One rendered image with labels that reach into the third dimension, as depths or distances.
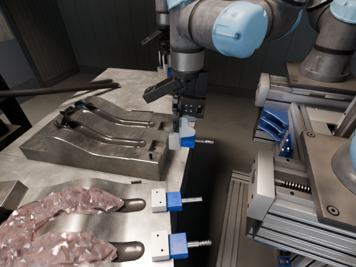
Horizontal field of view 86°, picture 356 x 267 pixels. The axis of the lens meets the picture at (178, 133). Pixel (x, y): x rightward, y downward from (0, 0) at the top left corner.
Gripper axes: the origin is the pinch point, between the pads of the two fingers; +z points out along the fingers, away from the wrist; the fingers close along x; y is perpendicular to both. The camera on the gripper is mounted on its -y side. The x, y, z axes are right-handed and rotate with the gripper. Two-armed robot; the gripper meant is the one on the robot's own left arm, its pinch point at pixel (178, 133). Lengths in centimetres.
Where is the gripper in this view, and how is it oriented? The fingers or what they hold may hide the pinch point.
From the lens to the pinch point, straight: 57.6
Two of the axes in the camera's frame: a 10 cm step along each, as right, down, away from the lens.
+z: 0.0, 7.7, 6.3
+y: 9.9, 1.1, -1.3
